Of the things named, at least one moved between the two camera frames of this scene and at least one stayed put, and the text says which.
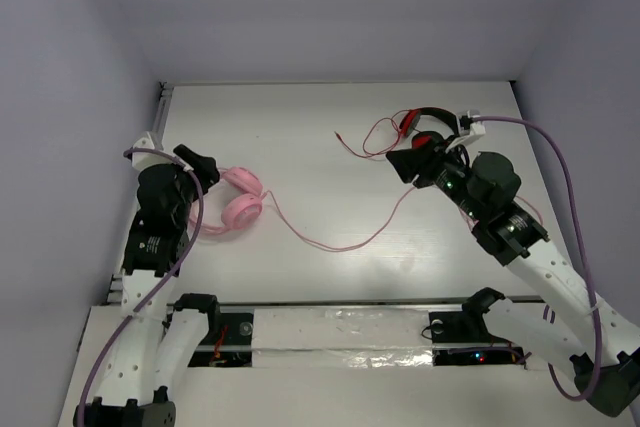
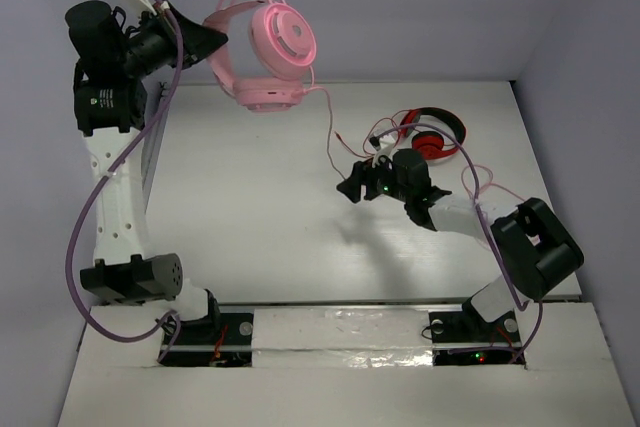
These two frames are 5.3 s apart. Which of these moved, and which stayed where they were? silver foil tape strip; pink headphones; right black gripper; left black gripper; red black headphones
Moved: right black gripper; pink headphones; left black gripper
Stayed: silver foil tape strip; red black headphones
